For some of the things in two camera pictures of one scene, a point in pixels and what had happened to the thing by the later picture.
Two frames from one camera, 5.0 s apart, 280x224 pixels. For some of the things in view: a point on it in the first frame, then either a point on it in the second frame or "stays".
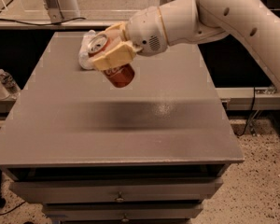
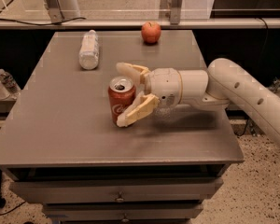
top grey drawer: (191, 190) stays
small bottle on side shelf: (8, 81) stays
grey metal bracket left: (52, 4) stays
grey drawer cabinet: (151, 152) stays
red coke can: (119, 77) → (121, 91)
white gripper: (145, 32) → (163, 85)
